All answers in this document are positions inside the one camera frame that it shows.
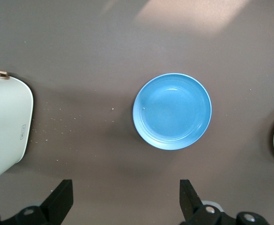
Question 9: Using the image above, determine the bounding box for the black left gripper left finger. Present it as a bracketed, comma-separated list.
[0, 179, 74, 225]

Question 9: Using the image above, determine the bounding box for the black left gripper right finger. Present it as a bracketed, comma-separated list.
[179, 179, 270, 225]

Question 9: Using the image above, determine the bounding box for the blue plate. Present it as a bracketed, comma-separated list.
[132, 73, 213, 150]

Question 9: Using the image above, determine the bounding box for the cream white toaster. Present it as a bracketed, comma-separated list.
[0, 68, 34, 186]

